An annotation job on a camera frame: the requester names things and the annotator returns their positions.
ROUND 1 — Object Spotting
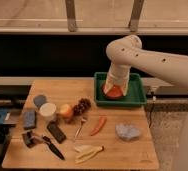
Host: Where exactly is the white paper cup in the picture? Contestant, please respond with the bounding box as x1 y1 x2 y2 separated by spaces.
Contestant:
39 103 57 121

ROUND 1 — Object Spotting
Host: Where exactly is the green plastic tray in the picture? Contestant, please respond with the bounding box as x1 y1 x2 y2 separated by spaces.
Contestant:
94 72 147 107

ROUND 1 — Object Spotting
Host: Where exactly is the black rectangular remote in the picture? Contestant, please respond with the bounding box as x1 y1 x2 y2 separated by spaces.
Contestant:
47 122 66 143

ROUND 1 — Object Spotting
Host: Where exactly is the red-yellow apple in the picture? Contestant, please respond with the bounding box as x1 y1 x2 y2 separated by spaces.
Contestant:
59 104 73 119

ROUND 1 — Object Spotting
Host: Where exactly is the dark grape bunch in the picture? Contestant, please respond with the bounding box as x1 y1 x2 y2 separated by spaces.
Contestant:
73 98 91 115

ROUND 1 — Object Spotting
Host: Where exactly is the small dark clip tool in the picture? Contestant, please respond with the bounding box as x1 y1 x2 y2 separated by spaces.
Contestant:
22 131 35 148

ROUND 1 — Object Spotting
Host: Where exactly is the blue-grey round lid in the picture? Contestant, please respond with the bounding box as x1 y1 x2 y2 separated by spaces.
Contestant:
33 95 47 108

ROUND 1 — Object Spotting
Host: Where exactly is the orange chili pepper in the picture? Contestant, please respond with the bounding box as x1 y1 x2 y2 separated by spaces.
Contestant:
90 116 107 136

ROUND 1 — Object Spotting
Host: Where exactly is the wooden cutting board table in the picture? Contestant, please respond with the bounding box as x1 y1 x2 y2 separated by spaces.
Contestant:
1 78 160 171

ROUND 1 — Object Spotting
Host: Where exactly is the blue sponge block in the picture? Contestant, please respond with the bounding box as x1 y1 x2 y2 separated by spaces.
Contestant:
23 110 36 130

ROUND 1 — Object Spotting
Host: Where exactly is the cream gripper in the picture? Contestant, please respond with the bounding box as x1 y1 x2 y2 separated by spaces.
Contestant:
103 65 130 96

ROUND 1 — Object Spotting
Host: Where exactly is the metal fork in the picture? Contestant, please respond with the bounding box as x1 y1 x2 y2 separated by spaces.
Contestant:
74 117 87 141

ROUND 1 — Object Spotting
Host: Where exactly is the crumpled blue cloth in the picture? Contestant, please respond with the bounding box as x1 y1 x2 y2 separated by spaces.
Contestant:
115 123 141 141

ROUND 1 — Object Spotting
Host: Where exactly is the orange round fruit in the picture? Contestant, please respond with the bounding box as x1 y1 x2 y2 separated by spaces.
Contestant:
103 86 123 100

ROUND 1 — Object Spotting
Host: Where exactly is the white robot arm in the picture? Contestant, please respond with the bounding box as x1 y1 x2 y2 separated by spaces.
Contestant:
103 35 188 171

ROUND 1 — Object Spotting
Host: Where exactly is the black handled brush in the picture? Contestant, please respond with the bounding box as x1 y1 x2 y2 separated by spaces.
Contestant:
33 135 65 160

